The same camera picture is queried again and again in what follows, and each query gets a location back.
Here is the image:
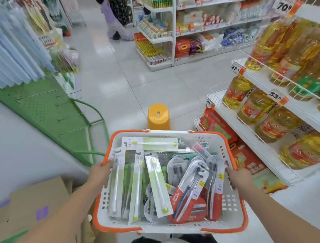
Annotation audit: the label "person's right hand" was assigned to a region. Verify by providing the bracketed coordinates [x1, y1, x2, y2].
[225, 167, 257, 197]

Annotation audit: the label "person's left hand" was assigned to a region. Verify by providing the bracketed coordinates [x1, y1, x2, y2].
[86, 159, 115, 193]

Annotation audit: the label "white orange shopping basket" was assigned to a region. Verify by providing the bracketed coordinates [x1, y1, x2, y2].
[92, 129, 249, 235]

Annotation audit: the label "pile of red grey toothbrush packs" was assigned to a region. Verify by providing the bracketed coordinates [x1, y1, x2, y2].
[142, 140, 228, 223]

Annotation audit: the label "bundle of green toothbrush packs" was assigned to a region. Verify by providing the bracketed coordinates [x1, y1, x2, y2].
[107, 136, 193, 225]

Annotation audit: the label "green pegboard display rack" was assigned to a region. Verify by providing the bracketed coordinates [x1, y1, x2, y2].
[0, 75, 110, 166]

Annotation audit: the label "row of blue toothbrush packs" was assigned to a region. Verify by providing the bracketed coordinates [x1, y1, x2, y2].
[0, 5, 56, 88]

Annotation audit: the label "person's left forearm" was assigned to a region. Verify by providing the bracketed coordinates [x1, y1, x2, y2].
[17, 183, 103, 243]

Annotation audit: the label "person's right forearm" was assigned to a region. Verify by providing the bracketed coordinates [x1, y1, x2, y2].
[239, 188, 320, 243]

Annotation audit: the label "stack of red snack packs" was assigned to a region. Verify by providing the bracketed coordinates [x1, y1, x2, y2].
[199, 106, 288, 195]

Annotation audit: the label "row of cooking oil bottles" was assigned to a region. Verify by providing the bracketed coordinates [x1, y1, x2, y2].
[221, 15, 320, 171]

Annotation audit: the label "pile of flattened cardboard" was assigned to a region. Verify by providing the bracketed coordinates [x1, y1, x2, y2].
[0, 175, 96, 243]

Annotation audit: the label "yellow plastic stool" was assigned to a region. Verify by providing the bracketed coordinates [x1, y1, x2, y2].
[147, 103, 171, 131]

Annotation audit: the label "hanging packaged goods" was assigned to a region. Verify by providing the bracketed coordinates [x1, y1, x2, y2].
[22, 0, 81, 93]

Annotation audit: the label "stocked store shelves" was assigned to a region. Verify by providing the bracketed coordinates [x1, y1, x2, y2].
[132, 0, 281, 71]

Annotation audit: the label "white wire shelf rack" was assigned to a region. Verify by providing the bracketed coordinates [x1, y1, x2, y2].
[192, 0, 320, 187]

